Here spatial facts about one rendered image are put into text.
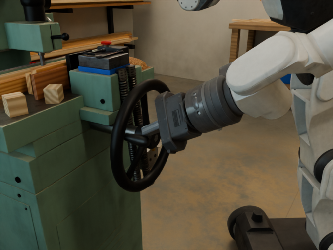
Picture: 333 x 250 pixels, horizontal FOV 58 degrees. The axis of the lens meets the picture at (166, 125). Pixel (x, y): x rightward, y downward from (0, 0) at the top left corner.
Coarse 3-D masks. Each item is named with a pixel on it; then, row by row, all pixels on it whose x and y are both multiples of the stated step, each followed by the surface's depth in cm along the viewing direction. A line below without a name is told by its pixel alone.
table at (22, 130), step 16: (32, 96) 78; (64, 96) 78; (80, 96) 78; (0, 112) 67; (32, 112) 67; (48, 112) 69; (64, 112) 74; (80, 112) 78; (96, 112) 76; (112, 112) 76; (0, 128) 60; (16, 128) 63; (32, 128) 66; (48, 128) 70; (0, 144) 62; (16, 144) 64
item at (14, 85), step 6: (12, 78) 78; (18, 78) 79; (24, 78) 80; (0, 84) 74; (6, 84) 76; (12, 84) 77; (18, 84) 79; (24, 84) 80; (0, 90) 75; (6, 90) 76; (12, 90) 78; (18, 90) 79; (24, 90) 81; (0, 96) 75
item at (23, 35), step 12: (12, 24) 81; (24, 24) 79; (36, 24) 77; (48, 24) 79; (12, 36) 82; (24, 36) 80; (36, 36) 78; (48, 36) 79; (12, 48) 84; (24, 48) 82; (36, 48) 80; (48, 48) 80; (60, 48) 84
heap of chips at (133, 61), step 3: (129, 57) 106; (132, 57) 106; (129, 60) 104; (132, 60) 104; (135, 60) 104; (138, 60) 105; (132, 63) 103; (135, 63) 103; (138, 63) 103; (141, 63) 104; (144, 63) 106; (141, 66) 104; (144, 66) 105; (147, 66) 107; (144, 69) 104
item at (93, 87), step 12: (72, 72) 77; (84, 72) 76; (72, 84) 79; (84, 84) 77; (96, 84) 75; (108, 84) 73; (84, 96) 78; (96, 96) 76; (108, 96) 75; (120, 96) 77; (108, 108) 76
